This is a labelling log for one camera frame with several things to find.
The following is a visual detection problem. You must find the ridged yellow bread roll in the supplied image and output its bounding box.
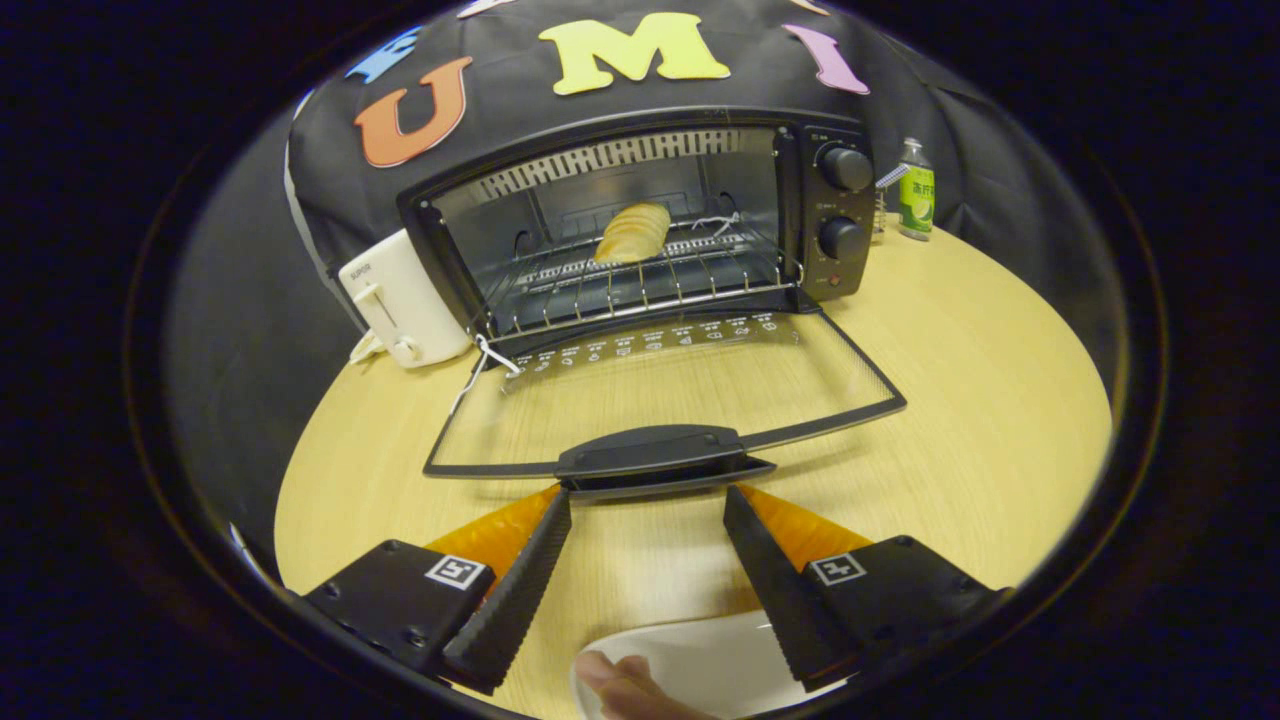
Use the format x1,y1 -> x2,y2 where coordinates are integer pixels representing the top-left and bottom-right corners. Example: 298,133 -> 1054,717
594,203 -> 673,266

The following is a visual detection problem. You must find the white pop-up toaster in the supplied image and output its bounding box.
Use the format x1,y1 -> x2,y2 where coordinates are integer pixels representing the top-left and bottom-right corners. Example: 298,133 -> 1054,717
338,229 -> 473,369

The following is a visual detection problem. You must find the black toaster oven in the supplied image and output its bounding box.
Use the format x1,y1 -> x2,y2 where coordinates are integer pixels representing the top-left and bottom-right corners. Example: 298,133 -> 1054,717
397,107 -> 909,501

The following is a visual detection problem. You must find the green label clear bottle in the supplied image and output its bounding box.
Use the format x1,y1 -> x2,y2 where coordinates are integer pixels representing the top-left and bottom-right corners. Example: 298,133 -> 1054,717
897,138 -> 936,242

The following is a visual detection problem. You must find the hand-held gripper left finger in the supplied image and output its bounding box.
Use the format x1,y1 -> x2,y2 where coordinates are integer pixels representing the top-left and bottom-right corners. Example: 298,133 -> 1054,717
303,487 -> 573,696

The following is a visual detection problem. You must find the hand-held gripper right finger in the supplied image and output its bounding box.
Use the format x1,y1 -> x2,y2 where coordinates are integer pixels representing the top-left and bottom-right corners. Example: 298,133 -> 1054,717
723,485 -> 1011,693

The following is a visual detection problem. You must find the white string tie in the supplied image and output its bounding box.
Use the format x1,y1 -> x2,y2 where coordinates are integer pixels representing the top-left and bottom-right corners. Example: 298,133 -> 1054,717
448,333 -> 522,417

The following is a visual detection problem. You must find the white square plate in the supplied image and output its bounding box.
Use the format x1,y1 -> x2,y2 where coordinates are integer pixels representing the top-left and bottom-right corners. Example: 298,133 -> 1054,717
570,610 -> 851,720

